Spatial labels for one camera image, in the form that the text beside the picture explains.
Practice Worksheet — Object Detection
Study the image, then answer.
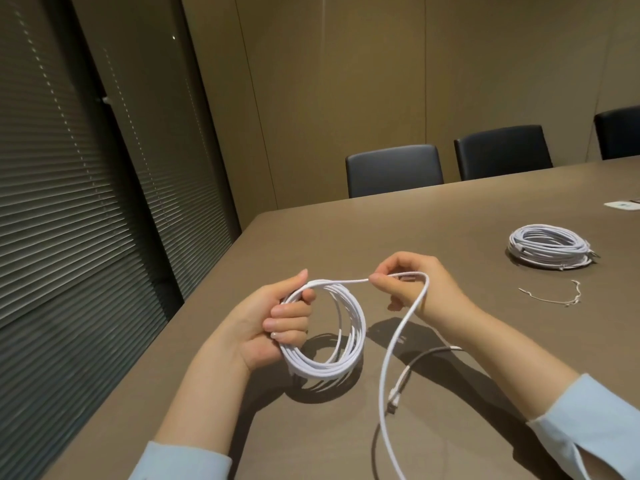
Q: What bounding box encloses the person's left hand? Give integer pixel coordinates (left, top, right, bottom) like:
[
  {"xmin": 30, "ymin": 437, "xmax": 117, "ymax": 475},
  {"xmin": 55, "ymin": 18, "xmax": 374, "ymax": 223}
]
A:
[{"xmin": 235, "ymin": 268, "xmax": 317, "ymax": 373}]

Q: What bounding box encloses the person's right hand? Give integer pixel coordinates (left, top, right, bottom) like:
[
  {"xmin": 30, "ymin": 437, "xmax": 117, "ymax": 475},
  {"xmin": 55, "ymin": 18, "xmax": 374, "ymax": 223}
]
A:
[{"xmin": 369, "ymin": 251, "xmax": 473, "ymax": 335}]

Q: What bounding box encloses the pile of white cables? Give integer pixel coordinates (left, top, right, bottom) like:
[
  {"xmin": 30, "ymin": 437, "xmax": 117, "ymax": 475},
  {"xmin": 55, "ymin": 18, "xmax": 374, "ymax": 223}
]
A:
[{"xmin": 272, "ymin": 272, "xmax": 463, "ymax": 480}]

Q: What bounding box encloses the white cable bundle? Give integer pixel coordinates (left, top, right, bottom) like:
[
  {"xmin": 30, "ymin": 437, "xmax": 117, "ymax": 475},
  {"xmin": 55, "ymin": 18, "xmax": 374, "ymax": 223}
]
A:
[{"xmin": 509, "ymin": 223, "xmax": 591, "ymax": 257}]

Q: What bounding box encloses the bunch of white twist ties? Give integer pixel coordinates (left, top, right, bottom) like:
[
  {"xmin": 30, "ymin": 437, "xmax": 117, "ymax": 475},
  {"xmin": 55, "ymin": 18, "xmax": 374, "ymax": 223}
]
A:
[{"xmin": 518, "ymin": 279, "xmax": 583, "ymax": 307}]

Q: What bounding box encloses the person's right forearm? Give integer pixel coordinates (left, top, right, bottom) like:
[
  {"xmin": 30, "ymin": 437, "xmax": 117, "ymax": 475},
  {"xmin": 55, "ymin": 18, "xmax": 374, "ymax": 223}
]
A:
[{"xmin": 447, "ymin": 312, "xmax": 640, "ymax": 480}]

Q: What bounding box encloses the person's left forearm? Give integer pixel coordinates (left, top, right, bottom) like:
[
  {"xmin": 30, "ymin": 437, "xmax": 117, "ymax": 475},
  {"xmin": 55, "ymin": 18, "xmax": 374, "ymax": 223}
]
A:
[{"xmin": 129, "ymin": 339, "xmax": 252, "ymax": 480}]

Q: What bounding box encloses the brown table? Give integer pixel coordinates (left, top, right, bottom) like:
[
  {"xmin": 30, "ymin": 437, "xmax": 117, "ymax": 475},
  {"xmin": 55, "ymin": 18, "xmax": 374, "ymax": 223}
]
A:
[{"xmin": 42, "ymin": 157, "xmax": 640, "ymax": 480}]

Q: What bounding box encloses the dark meeting chair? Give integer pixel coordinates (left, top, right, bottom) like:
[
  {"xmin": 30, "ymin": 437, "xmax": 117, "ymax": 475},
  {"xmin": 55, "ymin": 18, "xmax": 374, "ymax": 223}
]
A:
[
  {"xmin": 453, "ymin": 125, "xmax": 554, "ymax": 181},
  {"xmin": 345, "ymin": 144, "xmax": 445, "ymax": 199},
  {"xmin": 593, "ymin": 105, "xmax": 640, "ymax": 161}
]

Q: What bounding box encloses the glass partition with grey blinds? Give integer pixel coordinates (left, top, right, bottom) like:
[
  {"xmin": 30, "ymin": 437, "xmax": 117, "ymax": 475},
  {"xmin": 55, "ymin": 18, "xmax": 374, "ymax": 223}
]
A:
[{"xmin": 0, "ymin": 0, "xmax": 242, "ymax": 480}]

